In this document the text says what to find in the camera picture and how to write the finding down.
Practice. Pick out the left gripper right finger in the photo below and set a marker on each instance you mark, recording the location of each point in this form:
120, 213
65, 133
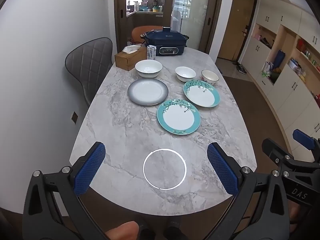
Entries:
269, 220

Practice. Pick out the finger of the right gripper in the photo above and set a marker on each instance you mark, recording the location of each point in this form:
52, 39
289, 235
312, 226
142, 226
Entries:
277, 154
304, 139

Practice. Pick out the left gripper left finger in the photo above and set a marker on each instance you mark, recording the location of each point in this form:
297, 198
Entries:
42, 218

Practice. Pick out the teal floral plate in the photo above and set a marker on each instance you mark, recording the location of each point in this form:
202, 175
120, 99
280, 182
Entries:
178, 117
201, 93

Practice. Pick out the floral patterned small bowl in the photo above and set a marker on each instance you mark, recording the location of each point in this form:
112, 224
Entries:
209, 77

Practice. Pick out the medium white bowl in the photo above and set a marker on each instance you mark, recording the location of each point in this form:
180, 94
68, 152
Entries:
185, 74

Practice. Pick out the grey rimmed plate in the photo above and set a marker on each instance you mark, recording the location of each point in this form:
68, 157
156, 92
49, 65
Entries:
147, 92

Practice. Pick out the large white bowl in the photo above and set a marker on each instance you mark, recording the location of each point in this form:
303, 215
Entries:
148, 68

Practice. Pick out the person's left hand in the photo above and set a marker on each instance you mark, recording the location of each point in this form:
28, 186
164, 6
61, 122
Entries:
126, 231

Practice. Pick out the shoes on floor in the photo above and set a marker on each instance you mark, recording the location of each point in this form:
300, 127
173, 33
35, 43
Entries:
240, 68

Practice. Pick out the grey quilted chair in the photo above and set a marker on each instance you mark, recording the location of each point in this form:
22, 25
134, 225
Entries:
89, 63

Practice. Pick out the wooden entrance door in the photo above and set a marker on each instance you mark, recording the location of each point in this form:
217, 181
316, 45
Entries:
238, 26

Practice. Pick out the navy electric cooker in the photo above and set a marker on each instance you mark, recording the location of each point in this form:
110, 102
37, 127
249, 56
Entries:
166, 41

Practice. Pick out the small milk carton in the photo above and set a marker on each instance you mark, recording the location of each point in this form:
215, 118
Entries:
151, 52

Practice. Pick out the wooden tissue box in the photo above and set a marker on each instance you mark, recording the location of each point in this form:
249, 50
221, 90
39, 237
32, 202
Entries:
129, 56

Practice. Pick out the glass sliding door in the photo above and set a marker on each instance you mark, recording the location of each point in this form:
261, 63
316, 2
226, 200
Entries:
193, 18

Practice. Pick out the orange chair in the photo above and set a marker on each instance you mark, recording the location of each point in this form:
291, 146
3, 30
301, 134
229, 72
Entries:
137, 32

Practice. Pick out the white wall cabinet unit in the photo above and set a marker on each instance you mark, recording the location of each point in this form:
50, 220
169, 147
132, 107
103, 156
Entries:
282, 58

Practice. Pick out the wall socket plate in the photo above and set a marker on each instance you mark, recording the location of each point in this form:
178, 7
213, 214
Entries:
74, 117

